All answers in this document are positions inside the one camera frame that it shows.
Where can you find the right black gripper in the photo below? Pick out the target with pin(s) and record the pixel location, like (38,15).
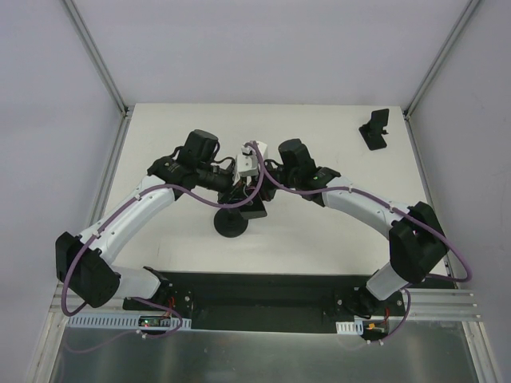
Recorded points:
(267,191)

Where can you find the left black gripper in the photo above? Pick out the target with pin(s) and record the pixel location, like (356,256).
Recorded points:
(230,193)

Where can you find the black round-base phone stand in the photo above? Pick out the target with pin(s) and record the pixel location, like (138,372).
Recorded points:
(229,222)

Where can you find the purple black phone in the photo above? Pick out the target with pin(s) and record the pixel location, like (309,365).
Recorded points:
(255,209)

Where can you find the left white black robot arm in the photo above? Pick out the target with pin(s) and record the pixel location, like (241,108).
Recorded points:
(85,263)

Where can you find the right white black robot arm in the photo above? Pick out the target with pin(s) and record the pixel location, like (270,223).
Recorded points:
(414,234)

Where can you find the black angled phone stand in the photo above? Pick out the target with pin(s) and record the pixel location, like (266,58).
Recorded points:
(374,130)

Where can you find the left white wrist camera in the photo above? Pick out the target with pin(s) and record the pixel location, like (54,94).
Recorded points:
(246,166)

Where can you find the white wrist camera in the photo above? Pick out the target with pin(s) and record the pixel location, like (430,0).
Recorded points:
(249,150)
(246,166)

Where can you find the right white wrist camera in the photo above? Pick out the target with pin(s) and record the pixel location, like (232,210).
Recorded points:
(249,150)

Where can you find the white slotted cable duct right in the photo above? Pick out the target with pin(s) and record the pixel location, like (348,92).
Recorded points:
(349,328)

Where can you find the white slotted cable duct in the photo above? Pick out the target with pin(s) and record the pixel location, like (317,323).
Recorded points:
(349,328)
(128,322)

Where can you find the white slotted cable duct left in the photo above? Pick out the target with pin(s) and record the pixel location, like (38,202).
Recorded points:
(128,322)

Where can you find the left aluminium frame post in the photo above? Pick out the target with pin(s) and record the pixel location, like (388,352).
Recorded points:
(94,54)

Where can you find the aluminium frame post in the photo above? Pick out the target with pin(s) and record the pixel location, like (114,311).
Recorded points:
(94,54)
(463,20)

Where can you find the right aluminium frame post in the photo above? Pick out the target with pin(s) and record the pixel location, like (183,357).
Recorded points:
(463,20)

